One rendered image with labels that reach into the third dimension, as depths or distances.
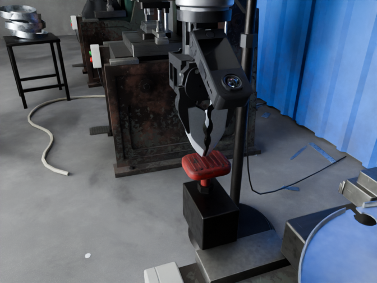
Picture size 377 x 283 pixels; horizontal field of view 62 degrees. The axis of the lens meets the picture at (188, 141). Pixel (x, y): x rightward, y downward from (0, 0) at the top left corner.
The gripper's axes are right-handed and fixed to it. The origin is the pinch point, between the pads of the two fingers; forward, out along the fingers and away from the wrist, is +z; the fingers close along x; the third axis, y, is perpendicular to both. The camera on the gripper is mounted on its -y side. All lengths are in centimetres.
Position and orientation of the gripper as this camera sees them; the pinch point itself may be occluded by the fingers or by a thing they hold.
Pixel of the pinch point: (206, 150)
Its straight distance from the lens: 48.2
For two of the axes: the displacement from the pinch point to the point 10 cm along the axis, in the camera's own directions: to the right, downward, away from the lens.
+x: -9.4, 1.5, -2.9
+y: -3.3, -4.4, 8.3
